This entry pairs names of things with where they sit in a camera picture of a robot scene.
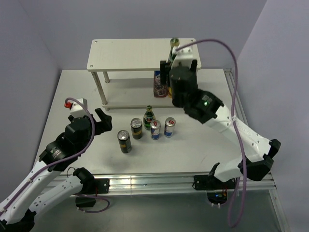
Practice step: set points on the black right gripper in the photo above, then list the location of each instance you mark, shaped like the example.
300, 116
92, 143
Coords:
163, 73

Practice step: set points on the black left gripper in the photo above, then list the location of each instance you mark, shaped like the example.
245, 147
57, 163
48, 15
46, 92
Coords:
105, 123

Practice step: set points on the green glass bottle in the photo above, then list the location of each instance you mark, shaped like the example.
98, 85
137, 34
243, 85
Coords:
148, 117
174, 42

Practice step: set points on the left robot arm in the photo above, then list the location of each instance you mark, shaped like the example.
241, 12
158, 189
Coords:
19, 210

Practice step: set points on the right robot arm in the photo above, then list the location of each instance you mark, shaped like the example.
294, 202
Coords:
257, 152

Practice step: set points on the white two-tier shelf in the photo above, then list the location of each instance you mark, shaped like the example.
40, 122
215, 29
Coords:
123, 71

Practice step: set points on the yellow pineapple juice carton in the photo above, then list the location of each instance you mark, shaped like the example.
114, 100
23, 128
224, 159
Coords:
169, 92

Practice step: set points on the black can front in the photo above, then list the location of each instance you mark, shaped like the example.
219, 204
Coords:
124, 141

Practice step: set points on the black can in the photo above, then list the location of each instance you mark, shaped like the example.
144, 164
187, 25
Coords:
136, 128
124, 141

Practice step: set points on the black can rear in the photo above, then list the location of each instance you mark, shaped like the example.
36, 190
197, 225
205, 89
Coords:
136, 128

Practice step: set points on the purple grape juice carton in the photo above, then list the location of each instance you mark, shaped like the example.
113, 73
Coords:
160, 91

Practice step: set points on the blue silver can left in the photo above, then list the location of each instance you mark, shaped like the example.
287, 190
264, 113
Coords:
155, 129

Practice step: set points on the blue silver can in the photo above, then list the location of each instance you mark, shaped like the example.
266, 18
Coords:
169, 127
155, 129

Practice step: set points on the blue silver can right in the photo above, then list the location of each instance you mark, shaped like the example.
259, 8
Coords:
169, 127

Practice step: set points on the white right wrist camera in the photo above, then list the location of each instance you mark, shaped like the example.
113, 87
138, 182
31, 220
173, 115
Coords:
183, 57

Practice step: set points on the aluminium front rail frame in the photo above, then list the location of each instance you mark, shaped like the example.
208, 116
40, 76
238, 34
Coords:
169, 183

